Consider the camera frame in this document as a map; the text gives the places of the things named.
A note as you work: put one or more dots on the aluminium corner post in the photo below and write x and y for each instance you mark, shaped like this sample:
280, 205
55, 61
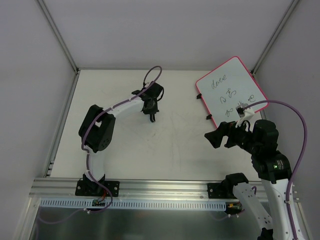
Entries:
275, 34
57, 34

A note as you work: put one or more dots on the white slotted cable duct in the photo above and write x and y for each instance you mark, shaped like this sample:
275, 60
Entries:
135, 204

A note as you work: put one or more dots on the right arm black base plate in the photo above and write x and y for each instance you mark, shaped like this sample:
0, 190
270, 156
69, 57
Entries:
219, 191

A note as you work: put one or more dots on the right aluminium corner post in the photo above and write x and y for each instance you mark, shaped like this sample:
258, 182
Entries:
275, 34

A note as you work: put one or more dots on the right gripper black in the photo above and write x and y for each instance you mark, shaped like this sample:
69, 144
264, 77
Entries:
229, 136

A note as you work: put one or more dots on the pink framed whiteboard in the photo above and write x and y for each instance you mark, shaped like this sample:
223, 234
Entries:
226, 87

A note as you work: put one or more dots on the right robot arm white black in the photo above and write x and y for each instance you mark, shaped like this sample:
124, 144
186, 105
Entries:
273, 169

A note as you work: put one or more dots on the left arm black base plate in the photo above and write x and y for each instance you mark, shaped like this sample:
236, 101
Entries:
84, 190

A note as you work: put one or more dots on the aluminium mounting rail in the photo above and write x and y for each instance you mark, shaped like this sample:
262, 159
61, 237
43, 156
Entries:
129, 189

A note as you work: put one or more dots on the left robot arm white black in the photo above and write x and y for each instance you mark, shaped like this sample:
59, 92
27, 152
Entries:
96, 132

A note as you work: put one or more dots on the left aluminium corner post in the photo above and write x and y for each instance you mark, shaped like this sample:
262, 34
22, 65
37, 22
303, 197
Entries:
57, 34

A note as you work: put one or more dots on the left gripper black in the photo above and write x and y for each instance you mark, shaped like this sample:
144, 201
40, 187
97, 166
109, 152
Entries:
151, 110

